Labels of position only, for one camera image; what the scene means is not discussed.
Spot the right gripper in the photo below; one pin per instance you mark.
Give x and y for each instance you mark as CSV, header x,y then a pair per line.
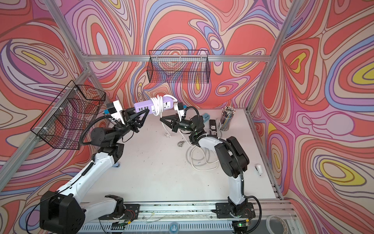
x,y
174,124

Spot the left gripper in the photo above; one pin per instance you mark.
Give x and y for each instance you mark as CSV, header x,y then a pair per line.
x,y
131,122

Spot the purple power strip with cord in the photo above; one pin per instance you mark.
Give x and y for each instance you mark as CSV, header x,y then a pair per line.
x,y
156,105

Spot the blue power strip with cord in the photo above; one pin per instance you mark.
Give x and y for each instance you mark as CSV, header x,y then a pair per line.
x,y
210,160

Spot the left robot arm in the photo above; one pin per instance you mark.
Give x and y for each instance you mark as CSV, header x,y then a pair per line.
x,y
87,175

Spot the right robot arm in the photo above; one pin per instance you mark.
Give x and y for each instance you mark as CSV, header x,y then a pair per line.
x,y
228,158

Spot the metal cup of pens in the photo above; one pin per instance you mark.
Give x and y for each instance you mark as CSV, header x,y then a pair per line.
x,y
227,115

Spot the small white object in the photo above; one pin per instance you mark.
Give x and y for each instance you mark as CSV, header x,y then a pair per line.
x,y
259,169

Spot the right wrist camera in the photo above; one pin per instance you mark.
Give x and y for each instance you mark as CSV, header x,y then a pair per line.
x,y
179,107

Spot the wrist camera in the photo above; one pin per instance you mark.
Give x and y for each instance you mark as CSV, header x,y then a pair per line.
x,y
179,107
114,109

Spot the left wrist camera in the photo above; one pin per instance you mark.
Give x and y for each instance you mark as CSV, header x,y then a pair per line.
x,y
114,109

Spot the black wire basket back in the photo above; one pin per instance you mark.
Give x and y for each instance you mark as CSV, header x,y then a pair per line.
x,y
179,66

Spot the black wire basket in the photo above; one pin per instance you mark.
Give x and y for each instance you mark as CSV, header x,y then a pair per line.
x,y
179,66
77,106

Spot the black wire basket left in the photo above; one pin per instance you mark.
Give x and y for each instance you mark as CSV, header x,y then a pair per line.
x,y
77,106

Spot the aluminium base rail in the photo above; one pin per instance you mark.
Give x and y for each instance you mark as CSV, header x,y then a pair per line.
x,y
176,217

